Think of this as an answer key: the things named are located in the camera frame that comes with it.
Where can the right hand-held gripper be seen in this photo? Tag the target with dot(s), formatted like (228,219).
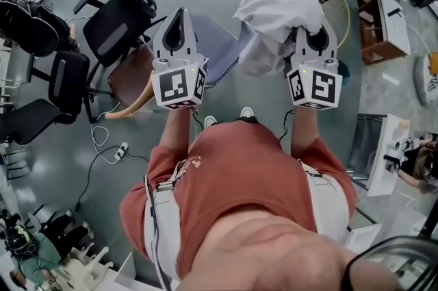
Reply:
(320,86)

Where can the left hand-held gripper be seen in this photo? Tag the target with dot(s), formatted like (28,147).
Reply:
(174,84)

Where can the white clothing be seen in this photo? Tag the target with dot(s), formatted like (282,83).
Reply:
(277,9)

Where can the person's right forearm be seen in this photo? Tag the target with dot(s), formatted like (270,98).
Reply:
(304,132)

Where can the person's left forearm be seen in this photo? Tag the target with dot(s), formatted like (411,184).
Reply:
(176,132)

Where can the brown wooden chair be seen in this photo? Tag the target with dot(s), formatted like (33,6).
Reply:
(131,74)

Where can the black high-back office chair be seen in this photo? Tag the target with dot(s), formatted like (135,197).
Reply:
(116,26)

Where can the grey-blue seat cushion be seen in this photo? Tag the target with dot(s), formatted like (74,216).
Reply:
(219,43)

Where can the wooden cabinet with white top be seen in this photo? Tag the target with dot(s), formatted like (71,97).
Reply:
(386,26)

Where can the person's white left shoe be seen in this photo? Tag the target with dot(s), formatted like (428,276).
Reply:
(209,121)

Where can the person's white shoe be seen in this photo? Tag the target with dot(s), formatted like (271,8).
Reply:
(247,112)
(209,121)

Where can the person's white right shoe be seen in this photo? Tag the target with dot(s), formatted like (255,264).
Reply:
(247,112)

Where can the white patterned cushion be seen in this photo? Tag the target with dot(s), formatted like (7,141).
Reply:
(426,77)

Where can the white power strip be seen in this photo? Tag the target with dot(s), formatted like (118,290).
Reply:
(121,150)

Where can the white table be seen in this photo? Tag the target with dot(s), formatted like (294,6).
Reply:
(385,159)

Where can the person's red shirt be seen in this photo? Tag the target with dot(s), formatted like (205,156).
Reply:
(236,176)

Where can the white plastic stool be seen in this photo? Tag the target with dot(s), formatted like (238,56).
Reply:
(90,260)

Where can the black glasses frame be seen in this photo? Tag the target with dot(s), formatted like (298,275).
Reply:
(386,248)

